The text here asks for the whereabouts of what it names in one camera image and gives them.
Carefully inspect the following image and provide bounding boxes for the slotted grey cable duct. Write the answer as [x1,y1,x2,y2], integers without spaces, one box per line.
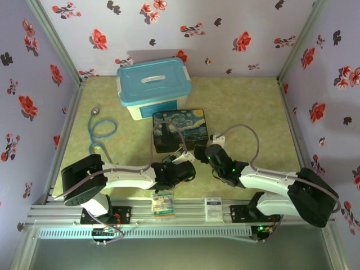
[38,226,253,240]

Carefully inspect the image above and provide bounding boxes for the starry night print tin box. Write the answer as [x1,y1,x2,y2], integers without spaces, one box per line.
[151,108,209,154]

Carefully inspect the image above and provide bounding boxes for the aluminium frame post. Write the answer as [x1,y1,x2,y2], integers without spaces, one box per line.
[25,0,88,85]
[277,0,330,83]

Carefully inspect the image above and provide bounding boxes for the blue stethoscope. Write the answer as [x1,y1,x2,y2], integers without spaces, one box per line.
[87,106,118,165]

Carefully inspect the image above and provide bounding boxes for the aluminium side rail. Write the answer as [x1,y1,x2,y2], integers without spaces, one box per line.
[44,81,85,197]
[277,78,313,195]

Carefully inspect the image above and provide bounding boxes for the small circuit board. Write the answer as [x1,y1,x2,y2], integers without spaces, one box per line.
[92,224,116,240]
[254,223,275,240]

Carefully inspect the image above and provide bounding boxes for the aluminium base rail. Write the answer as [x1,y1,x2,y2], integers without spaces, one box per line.
[25,198,338,226]

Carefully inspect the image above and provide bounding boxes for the grey looped base cable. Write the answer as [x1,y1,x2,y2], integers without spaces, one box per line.
[89,210,126,246]

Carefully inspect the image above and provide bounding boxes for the storage box with blue lid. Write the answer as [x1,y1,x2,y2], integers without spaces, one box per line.
[116,58,194,121]

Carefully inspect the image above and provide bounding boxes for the clear packet with printed card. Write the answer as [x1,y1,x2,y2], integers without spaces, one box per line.
[151,191,176,219]

